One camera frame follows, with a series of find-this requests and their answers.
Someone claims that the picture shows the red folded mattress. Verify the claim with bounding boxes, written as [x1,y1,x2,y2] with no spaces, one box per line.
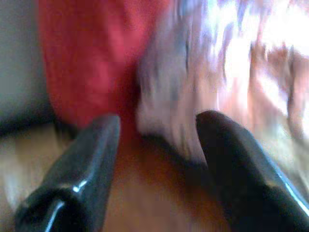
[38,0,169,136]

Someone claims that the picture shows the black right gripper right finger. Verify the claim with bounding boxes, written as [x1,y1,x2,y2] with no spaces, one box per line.
[195,110,309,232]

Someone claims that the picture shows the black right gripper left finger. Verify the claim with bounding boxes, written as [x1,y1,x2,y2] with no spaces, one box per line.
[14,115,121,232]

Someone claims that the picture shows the pink cartoon print blanket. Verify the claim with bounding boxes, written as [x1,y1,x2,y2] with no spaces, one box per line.
[135,0,309,170]

